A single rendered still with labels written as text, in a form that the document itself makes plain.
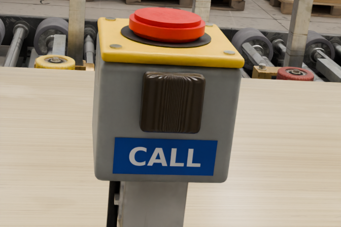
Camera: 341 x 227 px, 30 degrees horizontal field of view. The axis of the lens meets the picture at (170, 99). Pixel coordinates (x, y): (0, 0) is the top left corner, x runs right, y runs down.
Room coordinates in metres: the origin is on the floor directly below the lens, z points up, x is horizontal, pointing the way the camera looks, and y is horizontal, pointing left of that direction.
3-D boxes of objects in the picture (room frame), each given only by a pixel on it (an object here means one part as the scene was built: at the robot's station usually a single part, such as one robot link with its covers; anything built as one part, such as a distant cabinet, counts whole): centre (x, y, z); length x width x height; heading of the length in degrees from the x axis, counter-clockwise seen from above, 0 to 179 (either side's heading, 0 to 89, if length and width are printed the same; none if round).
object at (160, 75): (0.29, 0.00, 1.20); 0.03 x 0.01 x 0.03; 100
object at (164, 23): (0.33, 0.01, 1.22); 0.04 x 0.04 x 0.02
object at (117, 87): (0.33, 0.01, 1.18); 0.07 x 0.07 x 0.08; 10
